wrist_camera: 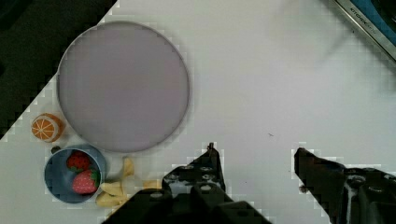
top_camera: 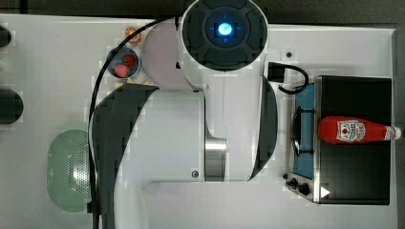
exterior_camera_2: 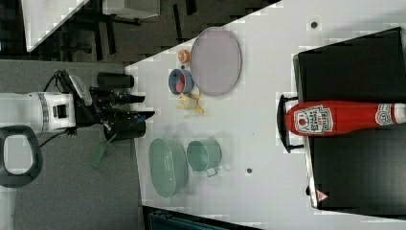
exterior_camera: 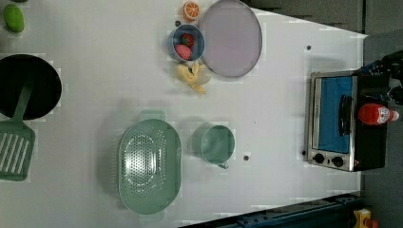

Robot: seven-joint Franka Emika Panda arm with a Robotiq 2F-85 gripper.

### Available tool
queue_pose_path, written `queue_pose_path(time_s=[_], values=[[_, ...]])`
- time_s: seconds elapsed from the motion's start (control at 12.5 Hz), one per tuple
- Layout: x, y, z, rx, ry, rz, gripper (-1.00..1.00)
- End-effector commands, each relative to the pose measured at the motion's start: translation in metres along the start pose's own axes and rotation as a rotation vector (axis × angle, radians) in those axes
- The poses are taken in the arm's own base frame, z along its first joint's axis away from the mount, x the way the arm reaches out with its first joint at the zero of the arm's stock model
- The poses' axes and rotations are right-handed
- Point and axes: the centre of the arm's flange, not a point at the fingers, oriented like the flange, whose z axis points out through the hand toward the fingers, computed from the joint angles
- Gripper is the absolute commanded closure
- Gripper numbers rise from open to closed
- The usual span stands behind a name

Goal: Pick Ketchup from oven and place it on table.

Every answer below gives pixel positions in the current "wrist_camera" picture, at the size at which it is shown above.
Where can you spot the toy orange half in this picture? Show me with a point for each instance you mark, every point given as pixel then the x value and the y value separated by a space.
pixel 47 127

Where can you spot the lower toy strawberry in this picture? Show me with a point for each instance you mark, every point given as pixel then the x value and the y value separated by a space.
pixel 86 182

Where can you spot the black toaster oven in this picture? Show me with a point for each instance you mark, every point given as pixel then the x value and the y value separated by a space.
pixel 376 19

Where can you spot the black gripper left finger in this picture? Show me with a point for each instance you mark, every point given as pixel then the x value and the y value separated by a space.
pixel 190 194

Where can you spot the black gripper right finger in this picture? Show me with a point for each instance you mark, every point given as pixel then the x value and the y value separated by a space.
pixel 348 195

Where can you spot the toy strawberry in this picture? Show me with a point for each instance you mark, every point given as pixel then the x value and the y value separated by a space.
pixel 78 162
pixel 86 182

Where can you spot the small blue bowl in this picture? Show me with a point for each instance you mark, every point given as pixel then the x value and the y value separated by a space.
pixel 58 178

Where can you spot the round grey plate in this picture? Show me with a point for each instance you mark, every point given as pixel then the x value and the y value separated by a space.
pixel 123 87

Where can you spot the upper toy strawberry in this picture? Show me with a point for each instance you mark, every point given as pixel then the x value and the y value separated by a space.
pixel 78 162

